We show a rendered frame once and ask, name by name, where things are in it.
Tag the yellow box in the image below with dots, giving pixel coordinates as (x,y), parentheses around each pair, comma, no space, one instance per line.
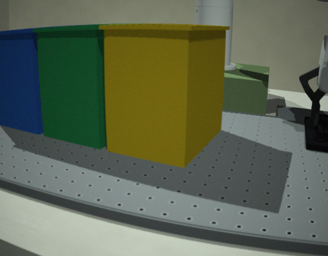
(163,89)

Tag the blue open-top bin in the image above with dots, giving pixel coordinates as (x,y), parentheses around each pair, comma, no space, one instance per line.
(20,102)

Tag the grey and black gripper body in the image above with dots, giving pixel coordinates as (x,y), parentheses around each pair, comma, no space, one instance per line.
(322,78)

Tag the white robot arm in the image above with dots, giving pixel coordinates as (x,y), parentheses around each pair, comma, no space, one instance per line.
(217,13)

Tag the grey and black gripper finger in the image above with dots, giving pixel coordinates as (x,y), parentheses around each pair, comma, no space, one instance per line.
(314,96)

